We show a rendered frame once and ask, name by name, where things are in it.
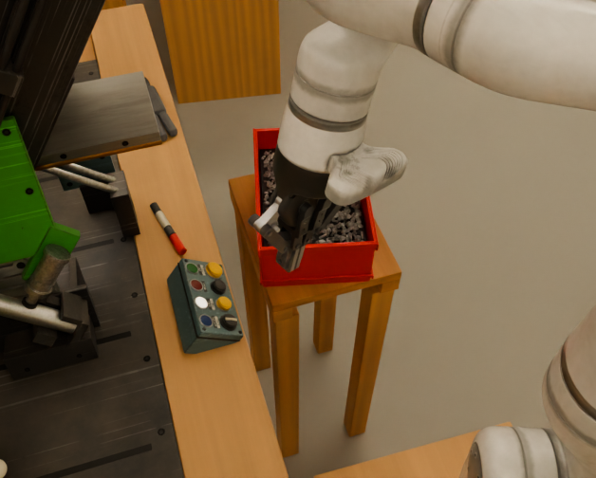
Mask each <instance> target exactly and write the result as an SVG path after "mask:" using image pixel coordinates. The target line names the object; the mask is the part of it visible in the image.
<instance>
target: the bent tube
mask: <svg viewBox="0 0 596 478"><path fill-rule="evenodd" d="M0 316H3V317H7V318H11V319H15V320H18V321H21V322H28V323H32V324H36V325H40V326H43V327H46V328H50V329H54V330H58V331H62V332H66V333H68V334H72V333H73V332H74V331H75V329H76V326H77V325H76V324H73V323H69V322H62V321H61V310H58V309H55V308H51V307H48V306H44V305H40V304H38V305H37V306H36V308H34V309H28V308H26V307H24V306H23V305H22V300H21V299H17V298H14V297H11V296H7V295H4V294H0Z"/></svg>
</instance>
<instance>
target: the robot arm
mask: <svg viewBox="0 0 596 478"><path fill-rule="evenodd" d="M307 2H308V3H309V4H310V6H311V7H312V8H313V9H314V10H316V11H317V12H318V13H319V14H320V15H322V16H323V17H325V18H326V19H327V20H329V21H327V22H326V23H324V24H322V25H320V26H319V27H317V28H315V29H314V30H312V31H311V32H309V33H308V34H307V35H306V37H305V38H304V40H303V42H302V43H301V45H300V48H299V52H298V56H297V61H296V66H295V70H294V75H293V80H292V85H291V89H290V93H289V98H288V101H287V104H286V106H285V109H284V112H283V116H282V120H281V125H280V130H279V135H278V139H277V144H276V149H275V154H274V158H273V163H272V169H273V174H274V177H275V182H276V187H275V189H274V191H273V193H272V195H271V196H270V207H269V208H268V209H267V210H266V211H265V212H264V214H262V215H261V217H260V216H259V215H258V214H257V213H255V214H253V215H252V216H251V217H250V218H249V220H248V223H249V224H250V225H251V226H252V227H253V228H254V229H255V230H257V231H258V232H259V233H260V234H261V235H262V236H263V237H264V238H265V239H266V240H267V241H268V242H270V243H271V244H272V245H273V246H274V247H275V248H276V249H277V250H278V251H277V256H276V259H275V260H276V263H277V264H278V265H279V266H281V267H282V268H283V269H284V270H285V271H286V272H288V273H290V272H292V271H293V270H294V269H296V268H298V267H299V265H300V263H301V260H302V258H303V255H304V250H305V248H306V245H307V244H308V243H309V242H310V241H311V239H312V236H313V234H314V233H315V232H316V233H317V234H320V233H322V232H323V231H324V230H325V228H326V227H327V225H328V224H329V223H330V221H331V220H332V219H333V217H334V216H335V215H336V213H337V212H338V211H339V209H340V208H341V207H342V206H346V205H350V204H353V203H355V202H358V201H360V200H362V199H364V198H366V197H368V196H369V195H371V194H373V193H375V192H377V191H379V190H381V189H383V188H385V187H387V186H389V185H390V184H392V183H394V182H396V181H397V180H399V179H400V178H401V177H402V176H403V173H404V171H405V168H406V165H407V163H408V158H407V157H406V155H405V154H404V153H403V152H401V151H400V150H398V149H395V148H383V147H372V146H368V145H366V144H364V143H363V135H364V131H365V125H366V119H367V114H368V110H369V107H370V104H371V102H372V99H373V95H374V92H375V89H376V85H377V82H378V78H379V75H380V72H381V69H382V67H383V65H384V63H385V62H386V60H387V59H388V58H389V56H390V55H391V53H392V52H393V50H394V49H395V47H396V45H397V44H402V45H405V46H410V47H412V48H415V49H416V50H418V51H420V52H421V53H422V54H424V55H426V56H427V57H429V58H431V59H432V60H434V61H436V62H438V63H439V64H442V65H444V66H445V67H447V68H449V69H451V70H453V71H454V72H455V73H457V74H459V75H460V76H462V77H464V78H466V79H468V80H470V81H472V82H473V83H477V84H479V85H481V86H483V87H485V88H487V89H490V90H492V91H494V92H497V93H500V94H503V95H507V96H510V97H514V98H518V99H521V100H527V101H537V102H542V103H548V104H554V105H560V106H566V107H572V108H579V109H585V110H590V111H595V112H596V3H595V2H592V1H589V0H307ZM278 224H279V226H278V227H277V225H278ZM542 399H543V405H544V409H545V412H546V415H547V418H548V420H549V422H550V424H551V426H552V428H530V427H508V426H487V427H485V428H483V429H481V430H480V431H479V432H478V433H477V435H476V436H475V439H474V441H473V443H472V446H471V448H470V450H469V453H468V455H467V458H466V460H465V462H464V465H463V467H462V470H461V473H460V476H459V478H596V304H595V305H594V306H593V307H592V308H591V309H590V310H589V311H588V312H587V313H586V315H585V316H584V317H583V318H582V320H581V321H580V322H579V323H578V325H577V326H576V327H575V328H574V329H573V331H572V332H571V333H570V334H569V336H568V337H567V339H566V341H565V342H564V343H563V345H562V346H561V348H560V349H559V351H558V352H557V354H556V355H555V356H554V358H553V359H552V361H551V362H550V364H549V367H548V369H547V371H546V373H545V375H544V378H543V383H542Z"/></svg>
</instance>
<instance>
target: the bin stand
mask: <svg viewBox="0 0 596 478"><path fill-rule="evenodd" d="M229 187H230V197H231V200H232V203H233V207H234V213H235V222H236V229H237V238H238V246H239V254H240V263H241V271H242V279H243V287H244V295H245V304H246V312H247V320H248V328H249V337H250V345H251V357H252V360H253V363H254V366H255V370H256V372H257V371H261V370H264V369H268V368H270V367H271V364H270V341H271V355H272V371H273V385H274V400H275V414H276V429H277V441H278V444H279V447H280V450H281V453H282V456H283V458H285V457H288V456H291V455H293V454H297V453H299V312H298V309H297V306H299V305H303V304H307V303H313V302H314V325H313V343H314V345H315V348H316V351H317V353H318V354H321V353H324V352H327V351H330V350H332V347H333V336H334V324H335V313H336V302H337V296H338V295H342V294H345V293H348V292H352V291H355V290H359V289H361V290H362V294H361V301H360V308H359V315H358V322H357V329H356V336H355V343H354V350H353V357H352V364H351V371H350V378H349V385H348V392H347V399H346V406H345V420H344V423H345V428H346V430H347V433H348V436H349V437H351V436H354V435H357V434H360V433H364V432H365V428H366V424H367V419H368V415H369V410H370V405H371V400H372V395H373V392H374V387H375V382H376V377H377V373H378V368H379V363H380V359H381V354H382V346H383V341H384V336H385V331H386V327H387V323H388V318H389V313H390V308H391V303H392V299H393V295H394V290H395V289H398V288H399V285H400V277H401V270H400V267H399V265H398V263H397V261H396V259H395V257H394V255H393V253H392V251H391V249H390V247H389V246H388V244H387V242H386V240H385V238H384V236H383V234H382V232H381V230H380V228H379V226H378V224H377V222H376V220H375V218H374V221H375V226H376V231H377V236H378V241H379V248H378V250H375V252H374V258H373V265H372V267H373V273H374V279H371V278H370V281H369V282H352V283H336V284H318V285H286V286H269V287H263V285H260V270H259V257H258V252H257V230H255V229H254V228H253V227H252V226H251V225H250V224H249V223H248V220H249V218H250V217H251V216H252V215H253V214H255V213H256V204H255V179H254V174H252V175H244V176H239V177H236V178H231V179H229ZM267 306H268V309H269V312H270V337H269V324H268V309H267Z"/></svg>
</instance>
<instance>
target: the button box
mask: <svg viewBox="0 0 596 478"><path fill-rule="evenodd" d="M188 264H194V265H195V266H196V267H197V272H196V273H193V272H191V271H189V270H188V268H187V265H188ZM208 264H209V263H208V262H202V261H197V260H191V259H185V258H182V259H181V260H180V261H179V263H177V266H176V267H175V268H174V270H173V271H172V273H171V274H170V275H169V277H168V278H167V284H168V287H169V291H170V295H171V300H172V304H173V308H174V311H175V316H176V320H177V327H178V332H179V335H180V339H181V343H182V348H183V352H184V353H185V354H197V353H201V352H205V351H208V350H212V349H215V348H218V347H222V346H225V345H229V344H233V343H236V342H238V341H240V340H241V339H242V338H243V332H242V328H241V325H240V322H239V319H238V316H237V313H236V310H235V306H234V303H233V298H232V294H231V291H230V289H229V285H228V282H227V279H226V276H225V272H224V269H223V266H222V265H221V264H219V265H220V266H221V267H222V274H221V276H220V277H218V278H215V277H213V276H211V275H210V274H209V273H208V272H207V270H206V265H208ZM192 280H197V281H199V282H201V284H202V288H201V289H199V290H198V289H195V288H193V287H192V284H191V281H192ZM214 280H221V281H223V282H224V283H225V284H226V290H225V291H224V292H223V293H218V292H216V291H215V290H214V289H213V287H212V283H213V282H214ZM198 297H200V298H203V299H204V300H205V301H206V302H207V306H206V307H200V306H199V305H198V304H197V303H196V298H198ZM220 297H227V298H228V299H229V300H230V301H231V303H232V306H231V308H230V309H229V310H222V309H221V308H219V307H218V305H217V300H218V299H219V298H220ZM225 314H232V315H234V316H235V317H236V318H237V326H236V327H235V328H234V329H229V328H227V327H225V326H224V325H223V323H222V321H221V319H222V317H223V316H224V315H225ZM203 315H206V316H208V317H210V318H211V320H212V322H213V323H212V325H210V326H207V325H205V324H203V323H202V322H201V319H200V318H201V316H203Z"/></svg>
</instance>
